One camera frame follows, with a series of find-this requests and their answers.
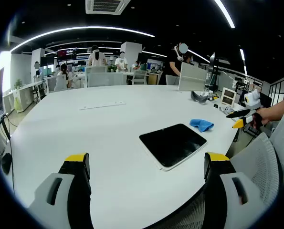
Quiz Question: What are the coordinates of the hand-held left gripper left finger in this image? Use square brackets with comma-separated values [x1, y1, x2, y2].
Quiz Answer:
[28, 152, 95, 229]

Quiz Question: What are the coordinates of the dark grey visor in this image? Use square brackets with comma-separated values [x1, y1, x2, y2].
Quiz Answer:
[190, 90, 208, 105]

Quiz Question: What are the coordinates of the wall display screen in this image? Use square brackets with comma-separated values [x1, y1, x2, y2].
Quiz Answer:
[57, 48, 78, 60]

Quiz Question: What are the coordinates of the blue cleaning cloth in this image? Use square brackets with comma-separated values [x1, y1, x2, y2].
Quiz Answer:
[189, 119, 215, 133]

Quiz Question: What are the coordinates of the ceiling light strip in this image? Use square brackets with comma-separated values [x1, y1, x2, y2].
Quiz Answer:
[214, 0, 235, 29]
[10, 26, 156, 52]
[239, 49, 249, 77]

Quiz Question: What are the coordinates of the green bag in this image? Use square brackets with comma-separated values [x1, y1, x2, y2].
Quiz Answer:
[14, 96, 23, 113]

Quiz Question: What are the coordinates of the white low cabinet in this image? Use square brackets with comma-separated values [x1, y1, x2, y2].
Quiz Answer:
[2, 82, 44, 113]

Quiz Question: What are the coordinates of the white desk divider panel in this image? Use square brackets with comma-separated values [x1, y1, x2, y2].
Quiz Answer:
[178, 62, 207, 92]

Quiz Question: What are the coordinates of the ceiling air conditioner vent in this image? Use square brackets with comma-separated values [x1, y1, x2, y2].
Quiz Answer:
[85, 0, 129, 15]

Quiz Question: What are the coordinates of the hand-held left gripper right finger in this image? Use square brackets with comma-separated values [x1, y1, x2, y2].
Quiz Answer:
[203, 151, 271, 229]

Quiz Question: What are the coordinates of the white mesh office chair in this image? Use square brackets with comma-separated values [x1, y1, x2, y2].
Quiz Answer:
[156, 132, 284, 229]

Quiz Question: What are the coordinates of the person's right hand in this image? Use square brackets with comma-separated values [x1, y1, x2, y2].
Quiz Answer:
[250, 107, 273, 131]

